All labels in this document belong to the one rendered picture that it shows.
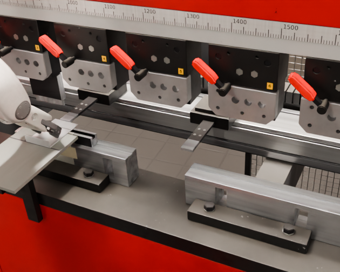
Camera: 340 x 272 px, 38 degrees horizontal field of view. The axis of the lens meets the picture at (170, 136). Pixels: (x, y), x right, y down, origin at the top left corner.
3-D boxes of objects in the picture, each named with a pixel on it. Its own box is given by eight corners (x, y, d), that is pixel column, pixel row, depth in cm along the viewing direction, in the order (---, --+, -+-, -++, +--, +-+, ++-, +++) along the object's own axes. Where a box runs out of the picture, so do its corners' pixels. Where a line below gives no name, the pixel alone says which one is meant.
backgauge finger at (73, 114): (49, 122, 148) (46, 107, 145) (97, 85, 167) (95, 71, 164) (82, 129, 143) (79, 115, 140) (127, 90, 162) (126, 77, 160)
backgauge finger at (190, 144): (166, 150, 132) (165, 134, 129) (204, 105, 151) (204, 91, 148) (208, 160, 127) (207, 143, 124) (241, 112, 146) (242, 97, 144)
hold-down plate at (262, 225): (187, 219, 125) (187, 210, 123) (195, 206, 129) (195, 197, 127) (305, 255, 113) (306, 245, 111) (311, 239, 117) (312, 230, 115)
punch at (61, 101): (34, 101, 139) (27, 70, 134) (39, 97, 141) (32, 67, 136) (62, 107, 135) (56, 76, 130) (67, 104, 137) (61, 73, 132)
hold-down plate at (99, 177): (16, 168, 147) (14, 160, 146) (28, 158, 151) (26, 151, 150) (100, 193, 135) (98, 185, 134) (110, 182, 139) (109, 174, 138)
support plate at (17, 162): (-39, 176, 126) (-41, 173, 125) (28, 126, 145) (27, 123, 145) (14, 194, 119) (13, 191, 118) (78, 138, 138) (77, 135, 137)
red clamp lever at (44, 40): (38, 36, 115) (68, 65, 116) (49, 30, 118) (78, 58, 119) (35, 41, 117) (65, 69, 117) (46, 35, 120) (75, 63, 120)
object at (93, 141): (35, 133, 146) (34, 124, 144) (42, 128, 148) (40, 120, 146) (92, 147, 138) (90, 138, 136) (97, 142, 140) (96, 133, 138)
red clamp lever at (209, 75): (193, 60, 99) (228, 93, 100) (201, 52, 102) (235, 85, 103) (188, 65, 100) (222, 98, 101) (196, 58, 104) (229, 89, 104)
